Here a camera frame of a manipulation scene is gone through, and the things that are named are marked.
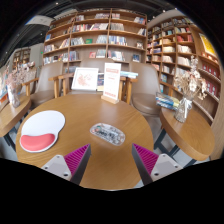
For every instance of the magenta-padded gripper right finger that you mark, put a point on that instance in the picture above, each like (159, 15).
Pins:
(165, 165)

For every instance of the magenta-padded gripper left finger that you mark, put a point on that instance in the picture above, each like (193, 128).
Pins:
(56, 165)

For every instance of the transparent computer mouse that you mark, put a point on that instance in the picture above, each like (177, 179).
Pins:
(107, 134)

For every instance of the white mouse pad red rest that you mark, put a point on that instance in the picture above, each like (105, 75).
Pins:
(43, 125)

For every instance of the round wooden side table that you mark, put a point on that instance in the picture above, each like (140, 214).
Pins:
(191, 136)
(11, 115)

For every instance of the colourful book stack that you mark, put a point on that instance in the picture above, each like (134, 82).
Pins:
(166, 101)

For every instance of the glass vase with beige flowers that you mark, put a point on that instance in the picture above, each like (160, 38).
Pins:
(190, 85)

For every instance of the beige armchair wooden arms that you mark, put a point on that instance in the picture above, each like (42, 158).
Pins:
(90, 63)
(50, 78)
(145, 83)

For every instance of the white framed floral picture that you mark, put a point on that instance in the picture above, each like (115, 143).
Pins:
(85, 79)

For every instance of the glass vase with pink flowers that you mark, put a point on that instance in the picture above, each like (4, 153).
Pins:
(15, 83)

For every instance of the dark book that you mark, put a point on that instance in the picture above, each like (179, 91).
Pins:
(100, 81)

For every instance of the flat blue book pile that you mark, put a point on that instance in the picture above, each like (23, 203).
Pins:
(129, 74)

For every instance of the white sign on wooden base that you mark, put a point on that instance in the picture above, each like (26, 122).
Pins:
(111, 81)

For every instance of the small distant wooden shelf unit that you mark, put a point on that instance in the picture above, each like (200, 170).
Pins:
(21, 58)

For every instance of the wooden shelf unit red boxes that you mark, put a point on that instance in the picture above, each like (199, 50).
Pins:
(186, 53)

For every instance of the wide wooden book shelf unit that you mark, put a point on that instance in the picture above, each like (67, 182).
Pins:
(96, 36)

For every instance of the white ceiling air conditioner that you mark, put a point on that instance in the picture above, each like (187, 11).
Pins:
(40, 20)

